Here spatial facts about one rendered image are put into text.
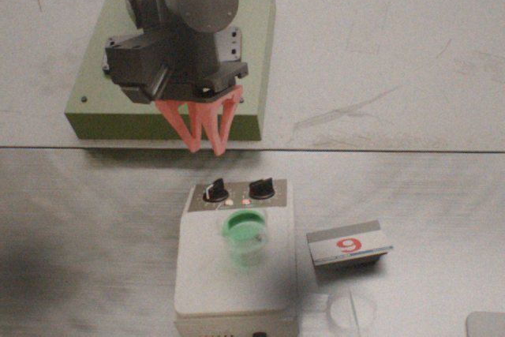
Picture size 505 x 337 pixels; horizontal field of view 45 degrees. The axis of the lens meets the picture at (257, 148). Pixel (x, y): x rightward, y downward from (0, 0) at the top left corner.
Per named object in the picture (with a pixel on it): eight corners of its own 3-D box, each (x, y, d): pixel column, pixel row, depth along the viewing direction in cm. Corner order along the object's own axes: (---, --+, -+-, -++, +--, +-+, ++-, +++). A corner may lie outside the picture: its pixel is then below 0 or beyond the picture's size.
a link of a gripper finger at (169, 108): (214, 167, 67) (201, 84, 63) (162, 160, 70) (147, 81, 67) (246, 144, 72) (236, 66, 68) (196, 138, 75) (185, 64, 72)
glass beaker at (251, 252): (263, 221, 67) (255, 181, 61) (283, 261, 64) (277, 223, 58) (212, 243, 67) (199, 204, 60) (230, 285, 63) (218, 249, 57)
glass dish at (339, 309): (369, 286, 70) (370, 278, 69) (382, 332, 67) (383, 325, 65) (322, 295, 70) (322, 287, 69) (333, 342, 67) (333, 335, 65)
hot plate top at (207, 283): (182, 215, 70) (181, 211, 69) (287, 209, 69) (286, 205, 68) (173, 317, 62) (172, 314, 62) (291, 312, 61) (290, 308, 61)
